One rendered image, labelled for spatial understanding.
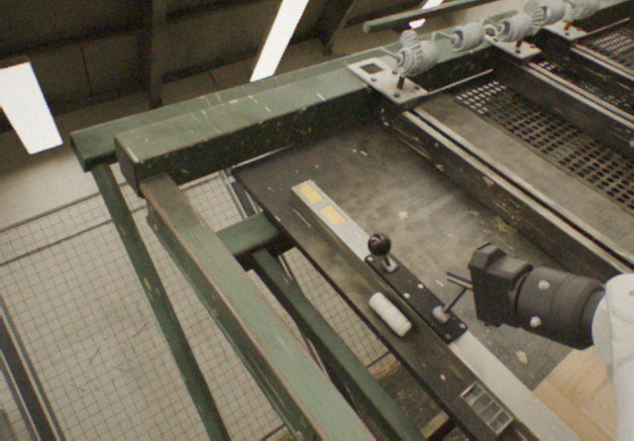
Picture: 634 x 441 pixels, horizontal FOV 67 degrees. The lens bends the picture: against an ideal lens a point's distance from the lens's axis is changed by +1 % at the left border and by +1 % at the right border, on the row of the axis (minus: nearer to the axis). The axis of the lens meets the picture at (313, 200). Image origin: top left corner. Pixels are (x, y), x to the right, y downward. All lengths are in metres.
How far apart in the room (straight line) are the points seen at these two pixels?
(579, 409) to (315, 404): 0.40
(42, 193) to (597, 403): 5.38
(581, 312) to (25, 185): 5.51
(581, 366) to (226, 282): 0.59
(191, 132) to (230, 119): 0.09
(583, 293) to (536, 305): 0.05
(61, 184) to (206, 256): 4.96
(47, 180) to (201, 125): 4.82
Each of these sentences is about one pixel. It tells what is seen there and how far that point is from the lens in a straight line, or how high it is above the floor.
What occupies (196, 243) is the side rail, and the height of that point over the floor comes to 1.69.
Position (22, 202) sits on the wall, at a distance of 5.75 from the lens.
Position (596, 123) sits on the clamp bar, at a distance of 1.52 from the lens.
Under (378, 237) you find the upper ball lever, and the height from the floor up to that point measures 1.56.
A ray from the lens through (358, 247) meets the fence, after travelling 0.88.
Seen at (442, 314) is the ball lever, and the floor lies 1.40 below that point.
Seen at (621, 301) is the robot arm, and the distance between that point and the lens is 0.60.
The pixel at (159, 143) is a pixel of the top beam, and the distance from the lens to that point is 0.97.
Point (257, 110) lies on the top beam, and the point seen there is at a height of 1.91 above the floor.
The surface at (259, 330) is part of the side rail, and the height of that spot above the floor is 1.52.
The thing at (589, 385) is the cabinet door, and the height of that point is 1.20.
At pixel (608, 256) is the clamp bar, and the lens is 1.04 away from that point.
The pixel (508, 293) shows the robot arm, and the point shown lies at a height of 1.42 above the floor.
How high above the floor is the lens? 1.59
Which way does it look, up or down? 5 degrees up
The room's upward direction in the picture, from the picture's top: 28 degrees counter-clockwise
